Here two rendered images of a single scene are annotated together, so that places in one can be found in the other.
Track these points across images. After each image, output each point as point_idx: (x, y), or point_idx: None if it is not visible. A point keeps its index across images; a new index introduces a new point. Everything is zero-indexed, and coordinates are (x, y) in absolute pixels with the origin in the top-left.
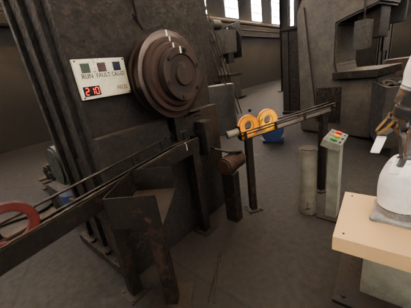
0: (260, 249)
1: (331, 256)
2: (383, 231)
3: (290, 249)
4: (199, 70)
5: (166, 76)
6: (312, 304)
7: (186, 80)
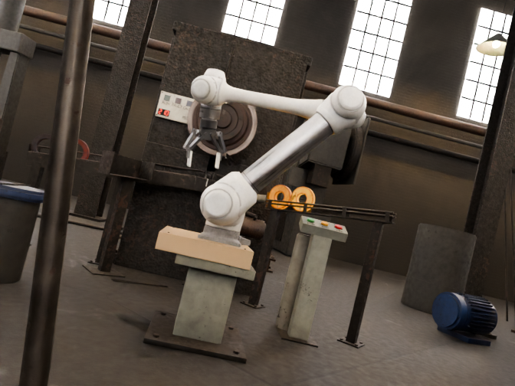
0: None
1: None
2: (188, 233)
3: None
4: (241, 122)
5: None
6: (144, 308)
7: (221, 123)
